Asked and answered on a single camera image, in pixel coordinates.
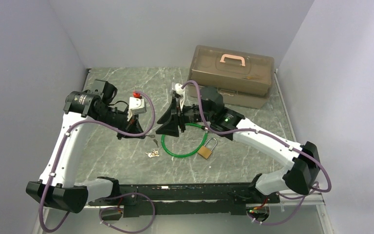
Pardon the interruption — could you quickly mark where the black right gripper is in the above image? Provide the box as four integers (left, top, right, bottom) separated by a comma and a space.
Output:
156, 96, 214, 137

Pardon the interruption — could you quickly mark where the silver key bunch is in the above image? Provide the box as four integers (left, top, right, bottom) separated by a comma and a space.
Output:
145, 150, 160, 158

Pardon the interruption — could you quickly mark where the green cable loop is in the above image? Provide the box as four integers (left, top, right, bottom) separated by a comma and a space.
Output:
161, 123, 208, 158

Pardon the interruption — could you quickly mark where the brass padlock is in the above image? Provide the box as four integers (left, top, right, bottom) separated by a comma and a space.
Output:
197, 137, 218, 159

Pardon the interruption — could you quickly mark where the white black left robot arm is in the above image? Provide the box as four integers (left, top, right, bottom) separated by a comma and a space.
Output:
26, 79, 146, 214

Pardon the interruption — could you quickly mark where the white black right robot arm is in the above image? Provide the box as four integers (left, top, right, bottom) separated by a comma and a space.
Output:
156, 87, 320, 202

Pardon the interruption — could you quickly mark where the beige plastic toolbox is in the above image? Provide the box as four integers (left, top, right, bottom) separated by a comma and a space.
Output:
188, 45, 275, 109

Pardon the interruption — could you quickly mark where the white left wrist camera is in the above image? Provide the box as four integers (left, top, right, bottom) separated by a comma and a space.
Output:
127, 91, 147, 121

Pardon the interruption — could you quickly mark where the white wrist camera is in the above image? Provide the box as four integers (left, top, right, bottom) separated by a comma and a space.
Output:
127, 91, 147, 121
171, 82, 186, 110

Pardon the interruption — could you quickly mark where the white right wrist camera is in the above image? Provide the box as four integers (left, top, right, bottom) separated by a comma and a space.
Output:
171, 82, 186, 110

